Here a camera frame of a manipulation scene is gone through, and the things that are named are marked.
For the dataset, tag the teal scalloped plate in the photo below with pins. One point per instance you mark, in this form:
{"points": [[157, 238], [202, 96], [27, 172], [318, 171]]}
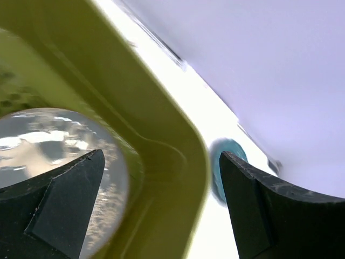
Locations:
{"points": [[217, 147]]}

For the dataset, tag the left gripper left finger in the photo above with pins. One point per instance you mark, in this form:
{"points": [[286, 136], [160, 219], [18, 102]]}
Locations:
{"points": [[47, 216]]}

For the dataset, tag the olive green plastic bin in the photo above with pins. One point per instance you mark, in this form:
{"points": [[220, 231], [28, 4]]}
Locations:
{"points": [[67, 55]]}

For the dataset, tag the grey reindeer plate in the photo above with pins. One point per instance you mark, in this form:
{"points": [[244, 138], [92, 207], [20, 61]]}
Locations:
{"points": [[38, 140]]}

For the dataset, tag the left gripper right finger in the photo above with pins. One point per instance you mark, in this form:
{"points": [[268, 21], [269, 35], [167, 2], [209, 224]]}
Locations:
{"points": [[272, 218]]}

